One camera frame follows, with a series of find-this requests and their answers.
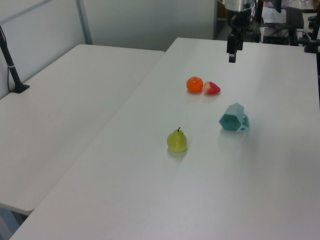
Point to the grey partition post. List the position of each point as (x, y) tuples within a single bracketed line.
[(84, 22)]

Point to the black equipment box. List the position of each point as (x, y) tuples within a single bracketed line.
[(277, 35)]

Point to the red toy apple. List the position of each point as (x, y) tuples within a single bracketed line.
[(211, 88)]

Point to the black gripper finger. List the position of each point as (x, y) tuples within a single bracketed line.
[(240, 41), (231, 48)]

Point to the orange toy fruit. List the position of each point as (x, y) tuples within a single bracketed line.
[(194, 84)]

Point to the black clamp camera stand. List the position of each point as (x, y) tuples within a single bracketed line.
[(312, 41)]

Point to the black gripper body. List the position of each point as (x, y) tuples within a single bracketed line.
[(241, 19)]

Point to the black camera stand pole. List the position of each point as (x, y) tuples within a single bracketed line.
[(11, 67)]

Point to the teal hexagonal mug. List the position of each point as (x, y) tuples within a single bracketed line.
[(232, 118)]

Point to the green toy pear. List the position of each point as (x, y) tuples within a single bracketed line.
[(177, 141)]

